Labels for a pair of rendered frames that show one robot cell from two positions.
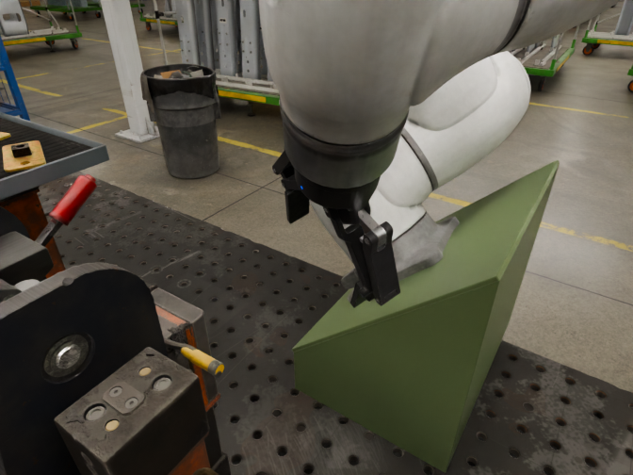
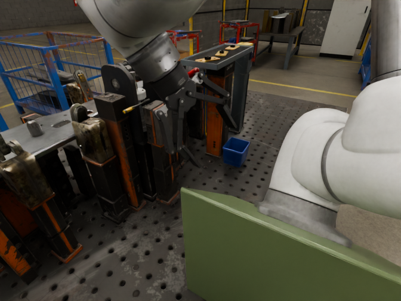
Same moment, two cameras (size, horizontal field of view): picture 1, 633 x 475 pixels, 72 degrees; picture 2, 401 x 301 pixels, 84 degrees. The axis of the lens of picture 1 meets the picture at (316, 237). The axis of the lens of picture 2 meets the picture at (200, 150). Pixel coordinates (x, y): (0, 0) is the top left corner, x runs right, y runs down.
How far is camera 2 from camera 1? 0.61 m
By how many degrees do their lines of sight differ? 70
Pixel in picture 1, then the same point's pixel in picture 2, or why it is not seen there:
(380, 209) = (283, 168)
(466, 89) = (382, 128)
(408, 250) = (273, 200)
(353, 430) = not seen: hidden behind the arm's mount
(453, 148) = (345, 170)
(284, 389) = not seen: hidden behind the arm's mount
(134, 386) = (111, 96)
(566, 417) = not seen: outside the picture
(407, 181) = (306, 166)
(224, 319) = (264, 183)
